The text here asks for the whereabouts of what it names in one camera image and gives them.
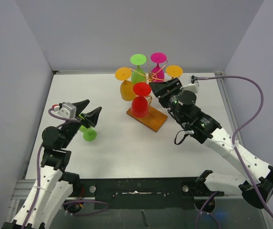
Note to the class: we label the green wine glass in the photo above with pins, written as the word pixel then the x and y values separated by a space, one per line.
pixel 89 134
pixel 138 75

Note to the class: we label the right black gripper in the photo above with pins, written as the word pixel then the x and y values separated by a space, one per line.
pixel 164 89

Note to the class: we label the pink wine glass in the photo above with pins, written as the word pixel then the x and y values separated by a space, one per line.
pixel 157 72

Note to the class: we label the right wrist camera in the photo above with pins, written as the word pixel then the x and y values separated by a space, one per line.
pixel 192 86

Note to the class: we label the wooden rack base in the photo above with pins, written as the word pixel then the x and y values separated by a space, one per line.
pixel 154 119

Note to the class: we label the red wine glass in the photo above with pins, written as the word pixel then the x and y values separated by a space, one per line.
pixel 139 107

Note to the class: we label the gold wire glass rack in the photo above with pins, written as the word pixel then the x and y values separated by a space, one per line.
pixel 148 66

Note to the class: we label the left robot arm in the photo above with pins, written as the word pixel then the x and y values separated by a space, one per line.
pixel 53 185

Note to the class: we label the aluminium frame rail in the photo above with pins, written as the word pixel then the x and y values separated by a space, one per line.
pixel 229 107

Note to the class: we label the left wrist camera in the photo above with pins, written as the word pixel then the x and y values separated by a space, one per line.
pixel 65 110

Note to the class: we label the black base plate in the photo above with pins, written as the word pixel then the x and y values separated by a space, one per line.
pixel 143 193

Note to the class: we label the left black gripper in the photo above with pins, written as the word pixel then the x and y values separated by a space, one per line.
pixel 90 117

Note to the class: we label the orange wine glass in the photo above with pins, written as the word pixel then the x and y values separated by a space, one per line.
pixel 174 71
pixel 123 74

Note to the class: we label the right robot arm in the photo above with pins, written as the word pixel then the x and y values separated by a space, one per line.
pixel 200 126

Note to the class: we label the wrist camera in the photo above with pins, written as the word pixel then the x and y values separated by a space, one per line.
pixel 192 86
pixel 65 110

